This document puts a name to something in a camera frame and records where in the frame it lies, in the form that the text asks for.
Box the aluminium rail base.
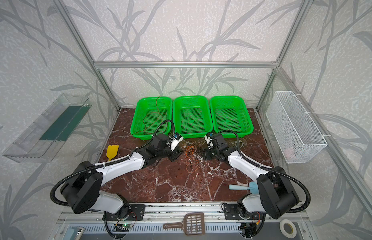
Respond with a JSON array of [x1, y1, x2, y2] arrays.
[[56, 201, 310, 224]]

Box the left green plastic basket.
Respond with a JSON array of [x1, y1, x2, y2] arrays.
[[130, 97, 172, 140]]

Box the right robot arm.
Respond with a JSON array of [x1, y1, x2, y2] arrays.
[[204, 130, 311, 219]]

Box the green circuit board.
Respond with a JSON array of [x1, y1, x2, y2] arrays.
[[114, 223, 134, 232]]

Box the red cable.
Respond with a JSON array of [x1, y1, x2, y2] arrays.
[[132, 95, 171, 137]]

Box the yellow plastic spatula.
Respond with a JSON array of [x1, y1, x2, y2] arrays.
[[106, 145, 119, 161]]

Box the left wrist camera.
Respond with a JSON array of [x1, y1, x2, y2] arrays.
[[170, 133, 184, 151]]

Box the middle green plastic basket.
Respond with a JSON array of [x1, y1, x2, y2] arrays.
[[173, 96, 213, 139]]

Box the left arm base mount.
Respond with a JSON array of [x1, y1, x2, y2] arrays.
[[102, 204, 146, 222]]

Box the white wire mesh basket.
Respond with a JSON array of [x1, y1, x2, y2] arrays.
[[266, 91, 328, 164]]

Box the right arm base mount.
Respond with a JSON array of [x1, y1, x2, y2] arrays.
[[221, 203, 263, 221]]

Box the clear acrylic wall shelf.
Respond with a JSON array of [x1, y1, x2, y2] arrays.
[[3, 94, 92, 163]]

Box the right green plastic basket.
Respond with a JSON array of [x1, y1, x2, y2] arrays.
[[210, 96, 254, 138]]

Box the brown slotted spatula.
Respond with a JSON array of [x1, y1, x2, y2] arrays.
[[163, 212, 206, 236]]

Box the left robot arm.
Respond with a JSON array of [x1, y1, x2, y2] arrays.
[[50, 131, 183, 218]]

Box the light blue plastic scoop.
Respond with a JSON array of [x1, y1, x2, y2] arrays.
[[229, 182, 259, 194]]

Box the grey device with screen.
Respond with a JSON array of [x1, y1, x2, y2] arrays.
[[62, 227, 85, 240]]

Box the white tape roll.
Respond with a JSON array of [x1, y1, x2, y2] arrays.
[[279, 219, 297, 239]]

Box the green plastic basket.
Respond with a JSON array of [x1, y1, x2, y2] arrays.
[[173, 96, 213, 139], [130, 97, 172, 140], [210, 96, 254, 138]]

